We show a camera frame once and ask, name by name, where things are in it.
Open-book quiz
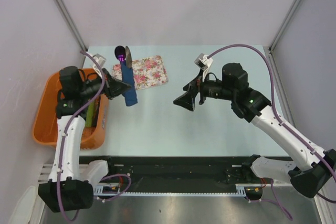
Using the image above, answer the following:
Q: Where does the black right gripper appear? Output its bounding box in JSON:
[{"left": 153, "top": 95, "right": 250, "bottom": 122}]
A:
[{"left": 173, "top": 68, "right": 235, "bottom": 111}]

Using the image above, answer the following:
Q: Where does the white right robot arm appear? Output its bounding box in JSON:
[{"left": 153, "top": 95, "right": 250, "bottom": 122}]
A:
[{"left": 173, "top": 63, "right": 335, "bottom": 198}]

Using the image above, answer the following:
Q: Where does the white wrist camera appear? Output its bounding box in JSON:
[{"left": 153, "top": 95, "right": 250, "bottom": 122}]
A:
[
  {"left": 91, "top": 54, "right": 106, "bottom": 77},
  {"left": 194, "top": 53, "right": 213, "bottom": 73}
]

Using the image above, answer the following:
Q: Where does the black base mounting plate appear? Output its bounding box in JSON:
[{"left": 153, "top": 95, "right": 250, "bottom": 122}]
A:
[{"left": 79, "top": 156, "right": 270, "bottom": 197}]

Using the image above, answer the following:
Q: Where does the dark blue paper napkin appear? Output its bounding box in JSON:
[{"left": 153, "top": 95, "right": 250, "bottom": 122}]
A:
[{"left": 120, "top": 62, "right": 139, "bottom": 108}]

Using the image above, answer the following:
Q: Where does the white slotted cable duct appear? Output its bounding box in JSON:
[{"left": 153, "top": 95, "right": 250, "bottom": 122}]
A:
[{"left": 93, "top": 185, "right": 121, "bottom": 196}]

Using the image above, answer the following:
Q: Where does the silver table knife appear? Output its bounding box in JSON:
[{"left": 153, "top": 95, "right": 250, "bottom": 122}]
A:
[{"left": 125, "top": 46, "right": 132, "bottom": 68}]

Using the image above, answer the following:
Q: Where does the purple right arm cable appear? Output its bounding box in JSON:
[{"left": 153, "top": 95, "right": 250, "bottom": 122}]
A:
[{"left": 207, "top": 44, "right": 336, "bottom": 221}]

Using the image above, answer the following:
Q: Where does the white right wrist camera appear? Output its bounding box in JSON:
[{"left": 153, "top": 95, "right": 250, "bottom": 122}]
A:
[{"left": 194, "top": 53, "right": 213, "bottom": 73}]

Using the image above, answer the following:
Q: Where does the orange plastic basket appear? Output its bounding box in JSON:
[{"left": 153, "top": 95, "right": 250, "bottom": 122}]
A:
[{"left": 32, "top": 72, "right": 109, "bottom": 150}]

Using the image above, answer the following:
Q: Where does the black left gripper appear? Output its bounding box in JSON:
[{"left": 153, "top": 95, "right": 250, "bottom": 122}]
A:
[{"left": 79, "top": 68, "right": 131, "bottom": 100}]

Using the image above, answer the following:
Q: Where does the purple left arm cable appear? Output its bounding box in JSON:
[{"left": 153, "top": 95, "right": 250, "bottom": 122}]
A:
[{"left": 56, "top": 49, "right": 132, "bottom": 221}]

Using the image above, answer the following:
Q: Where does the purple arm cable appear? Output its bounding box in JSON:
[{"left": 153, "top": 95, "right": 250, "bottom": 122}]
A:
[
  {"left": 56, "top": 49, "right": 132, "bottom": 221},
  {"left": 207, "top": 44, "right": 336, "bottom": 221}
]

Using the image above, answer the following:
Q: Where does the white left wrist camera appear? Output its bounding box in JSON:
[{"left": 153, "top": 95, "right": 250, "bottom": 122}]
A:
[{"left": 91, "top": 54, "right": 106, "bottom": 77}]

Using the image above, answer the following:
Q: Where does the purple metal spoon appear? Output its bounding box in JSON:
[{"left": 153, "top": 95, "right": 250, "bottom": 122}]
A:
[{"left": 114, "top": 46, "right": 126, "bottom": 63}]

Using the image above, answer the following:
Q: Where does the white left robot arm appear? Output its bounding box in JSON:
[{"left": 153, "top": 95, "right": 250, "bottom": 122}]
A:
[{"left": 38, "top": 66, "right": 131, "bottom": 212}]

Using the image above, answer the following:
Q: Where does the floral rectangular tray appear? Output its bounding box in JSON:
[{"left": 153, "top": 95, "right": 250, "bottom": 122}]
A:
[{"left": 112, "top": 55, "right": 169, "bottom": 91}]

